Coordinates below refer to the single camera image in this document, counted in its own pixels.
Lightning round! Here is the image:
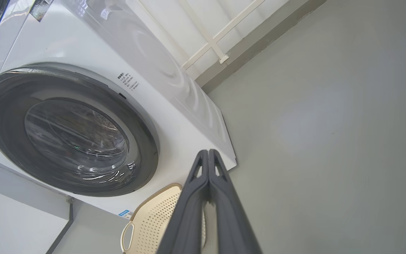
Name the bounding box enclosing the white front-load washing machine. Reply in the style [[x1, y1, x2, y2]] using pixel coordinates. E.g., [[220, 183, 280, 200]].
[[0, 0, 238, 221]]

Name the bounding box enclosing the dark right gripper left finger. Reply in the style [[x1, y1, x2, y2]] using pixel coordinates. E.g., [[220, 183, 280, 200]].
[[157, 150, 209, 254]]

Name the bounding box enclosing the cream perforated laundry basket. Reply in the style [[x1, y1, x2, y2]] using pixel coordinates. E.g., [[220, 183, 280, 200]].
[[120, 183, 207, 254]]

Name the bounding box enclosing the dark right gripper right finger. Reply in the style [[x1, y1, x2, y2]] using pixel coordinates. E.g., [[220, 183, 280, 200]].
[[208, 149, 263, 254]]

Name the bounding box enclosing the black round glass washer door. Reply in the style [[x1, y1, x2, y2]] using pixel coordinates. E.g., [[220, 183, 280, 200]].
[[0, 63, 159, 197]]

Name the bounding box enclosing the white metal railing frame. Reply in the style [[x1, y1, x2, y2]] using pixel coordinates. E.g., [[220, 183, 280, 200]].
[[136, 0, 265, 71]]

